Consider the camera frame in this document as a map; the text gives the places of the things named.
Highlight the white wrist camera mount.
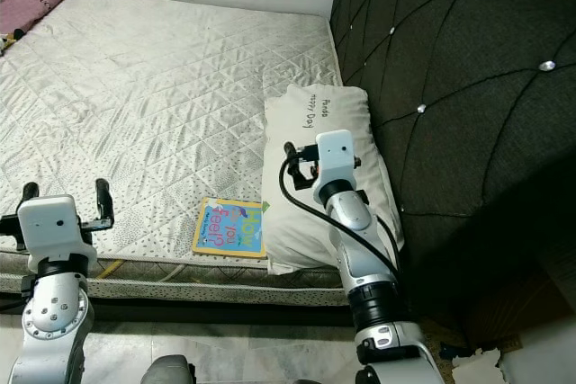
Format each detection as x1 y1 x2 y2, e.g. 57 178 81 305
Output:
16 194 88 277
312 129 357 208

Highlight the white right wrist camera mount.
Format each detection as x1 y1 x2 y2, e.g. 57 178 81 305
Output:
312 129 357 208

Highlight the white pillow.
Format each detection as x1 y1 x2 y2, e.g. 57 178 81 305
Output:
260 84 408 276

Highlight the silver left robot leg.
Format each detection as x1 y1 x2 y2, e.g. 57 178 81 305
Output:
148 353 201 384

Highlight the white torn cardboard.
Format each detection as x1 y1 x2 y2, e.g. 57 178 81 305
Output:
450 344 521 384

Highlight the dark tufted headboard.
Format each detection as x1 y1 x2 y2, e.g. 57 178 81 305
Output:
328 0 576 335

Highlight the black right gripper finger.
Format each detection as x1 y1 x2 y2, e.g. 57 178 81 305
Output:
282 140 305 192

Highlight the colourful children's book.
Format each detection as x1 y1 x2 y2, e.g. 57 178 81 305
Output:
191 196 269 260

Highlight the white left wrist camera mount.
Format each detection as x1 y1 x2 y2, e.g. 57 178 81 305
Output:
16 194 88 277

